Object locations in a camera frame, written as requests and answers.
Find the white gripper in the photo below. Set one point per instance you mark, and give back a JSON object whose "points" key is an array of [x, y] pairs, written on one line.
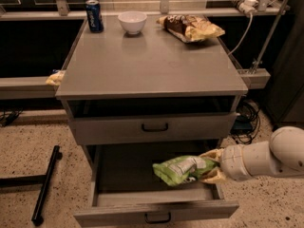
{"points": [[234, 161]]}

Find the green rice chip bag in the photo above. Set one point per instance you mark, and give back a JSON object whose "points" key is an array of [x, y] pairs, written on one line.
{"points": [[183, 169]]}

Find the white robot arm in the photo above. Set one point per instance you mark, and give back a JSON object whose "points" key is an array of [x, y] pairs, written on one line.
{"points": [[280, 157]]}

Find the open lower drawer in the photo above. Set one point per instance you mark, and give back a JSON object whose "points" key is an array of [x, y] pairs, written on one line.
{"points": [[125, 190]]}

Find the grey drawer cabinet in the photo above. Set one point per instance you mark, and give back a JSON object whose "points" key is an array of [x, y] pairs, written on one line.
{"points": [[111, 74]]}

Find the yellow brown chip bag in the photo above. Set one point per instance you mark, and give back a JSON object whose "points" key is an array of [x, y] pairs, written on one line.
{"points": [[190, 28]]}

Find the white power strip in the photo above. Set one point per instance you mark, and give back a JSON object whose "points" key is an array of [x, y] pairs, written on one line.
{"points": [[247, 7]]}

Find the white bowl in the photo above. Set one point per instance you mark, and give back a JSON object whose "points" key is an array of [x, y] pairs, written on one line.
{"points": [[132, 22]]}

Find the blue pepsi can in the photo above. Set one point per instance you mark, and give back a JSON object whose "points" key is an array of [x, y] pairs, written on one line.
{"points": [[94, 17]]}

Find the metal rail frame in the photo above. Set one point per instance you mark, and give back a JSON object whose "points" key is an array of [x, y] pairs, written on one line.
{"points": [[139, 7]]}

